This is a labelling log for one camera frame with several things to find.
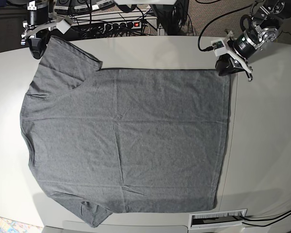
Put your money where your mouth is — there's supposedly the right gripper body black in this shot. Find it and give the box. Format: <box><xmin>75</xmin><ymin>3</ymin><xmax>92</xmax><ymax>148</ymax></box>
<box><xmin>27</xmin><ymin>8</ymin><xmax>49</xmax><ymax>26</ymax></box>

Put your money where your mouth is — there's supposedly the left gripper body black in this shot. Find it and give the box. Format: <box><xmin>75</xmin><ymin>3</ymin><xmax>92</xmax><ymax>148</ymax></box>
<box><xmin>233</xmin><ymin>31</ymin><xmax>257</xmax><ymax>59</ymax></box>

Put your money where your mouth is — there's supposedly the grey T-shirt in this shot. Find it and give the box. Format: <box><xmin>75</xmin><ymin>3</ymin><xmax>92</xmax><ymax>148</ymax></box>
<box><xmin>20</xmin><ymin>37</ymin><xmax>231</xmax><ymax>227</ymax></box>

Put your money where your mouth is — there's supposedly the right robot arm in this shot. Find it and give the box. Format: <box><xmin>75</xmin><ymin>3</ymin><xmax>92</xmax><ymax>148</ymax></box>
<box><xmin>7</xmin><ymin>0</ymin><xmax>50</xmax><ymax>60</ymax></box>

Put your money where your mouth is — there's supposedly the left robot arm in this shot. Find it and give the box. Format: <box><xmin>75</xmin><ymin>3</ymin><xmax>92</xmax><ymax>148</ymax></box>
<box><xmin>211</xmin><ymin>0</ymin><xmax>291</xmax><ymax>81</ymax></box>

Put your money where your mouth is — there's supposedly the white table leg column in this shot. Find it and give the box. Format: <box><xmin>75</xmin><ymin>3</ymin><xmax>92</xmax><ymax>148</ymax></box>
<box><xmin>157</xmin><ymin>16</ymin><xmax>165</xmax><ymax>36</ymax></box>

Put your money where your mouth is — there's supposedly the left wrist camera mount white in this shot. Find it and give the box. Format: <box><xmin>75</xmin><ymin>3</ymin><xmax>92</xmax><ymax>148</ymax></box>
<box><xmin>211</xmin><ymin>30</ymin><xmax>253</xmax><ymax>82</ymax></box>

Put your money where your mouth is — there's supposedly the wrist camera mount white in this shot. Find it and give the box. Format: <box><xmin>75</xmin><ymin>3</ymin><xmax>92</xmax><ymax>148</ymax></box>
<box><xmin>211</xmin><ymin>30</ymin><xmax>253</xmax><ymax>82</ymax></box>
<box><xmin>20</xmin><ymin>0</ymin><xmax>73</xmax><ymax>46</ymax></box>

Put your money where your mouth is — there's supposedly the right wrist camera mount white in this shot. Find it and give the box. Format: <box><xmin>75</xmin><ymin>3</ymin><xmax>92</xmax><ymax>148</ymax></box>
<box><xmin>20</xmin><ymin>0</ymin><xmax>73</xmax><ymax>46</ymax></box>

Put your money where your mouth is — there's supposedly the black camera cable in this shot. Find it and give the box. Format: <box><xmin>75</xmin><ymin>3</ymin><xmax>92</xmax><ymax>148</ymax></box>
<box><xmin>197</xmin><ymin>0</ymin><xmax>260</xmax><ymax>52</ymax></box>

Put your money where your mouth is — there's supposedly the black power strip red switch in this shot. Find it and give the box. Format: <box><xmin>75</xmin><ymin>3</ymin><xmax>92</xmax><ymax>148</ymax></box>
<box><xmin>97</xmin><ymin>20</ymin><xmax>142</xmax><ymax>31</ymax></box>

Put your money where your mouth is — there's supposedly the black cable pair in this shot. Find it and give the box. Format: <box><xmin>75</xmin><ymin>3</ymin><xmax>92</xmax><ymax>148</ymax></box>
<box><xmin>241</xmin><ymin>205</ymin><xmax>291</xmax><ymax>228</ymax></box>

